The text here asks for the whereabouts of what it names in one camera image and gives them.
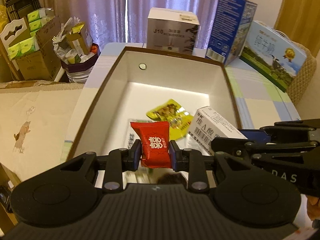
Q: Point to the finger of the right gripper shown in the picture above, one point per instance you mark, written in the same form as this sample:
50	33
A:
255	134
236	147

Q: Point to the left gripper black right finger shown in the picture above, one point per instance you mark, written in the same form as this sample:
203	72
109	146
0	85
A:
196	165

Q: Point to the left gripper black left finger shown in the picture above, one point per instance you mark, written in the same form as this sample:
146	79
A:
108	168

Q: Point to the dark velvet scrunchie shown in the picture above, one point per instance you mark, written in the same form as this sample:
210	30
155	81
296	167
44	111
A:
172	178

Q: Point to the white medicine carton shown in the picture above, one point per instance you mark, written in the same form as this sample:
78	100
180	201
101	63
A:
208	124

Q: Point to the red candy packet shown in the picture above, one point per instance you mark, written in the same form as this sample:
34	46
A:
154	137

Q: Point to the yellow snack packet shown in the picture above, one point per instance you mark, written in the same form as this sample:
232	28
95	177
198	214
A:
178	118

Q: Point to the white medicine bottle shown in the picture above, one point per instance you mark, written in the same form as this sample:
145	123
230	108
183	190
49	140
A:
143	174

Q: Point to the person right hand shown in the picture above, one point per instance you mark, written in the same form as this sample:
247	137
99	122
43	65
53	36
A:
313	207

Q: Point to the large brown white storage box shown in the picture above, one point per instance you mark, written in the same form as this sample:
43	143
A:
124	87

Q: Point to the milk carton box with cow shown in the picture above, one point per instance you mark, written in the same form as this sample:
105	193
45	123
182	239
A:
273	55

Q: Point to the beige embroidered bedding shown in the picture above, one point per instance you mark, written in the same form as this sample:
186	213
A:
34	122

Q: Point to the dark red trash bin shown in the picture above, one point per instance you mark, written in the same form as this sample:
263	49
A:
76	50

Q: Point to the blue tall carton box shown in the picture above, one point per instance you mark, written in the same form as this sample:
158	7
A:
231	25

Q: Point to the cardboard box with tissues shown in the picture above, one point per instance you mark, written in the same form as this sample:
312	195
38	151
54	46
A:
34	58

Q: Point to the white J10 humidifier box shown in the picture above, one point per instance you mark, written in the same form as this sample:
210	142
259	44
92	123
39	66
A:
172	30

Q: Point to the purple curtain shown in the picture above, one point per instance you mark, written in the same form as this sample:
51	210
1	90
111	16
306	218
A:
127	20

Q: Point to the white cutout cardboard panel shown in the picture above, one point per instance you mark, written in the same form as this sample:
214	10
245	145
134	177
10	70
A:
15	32

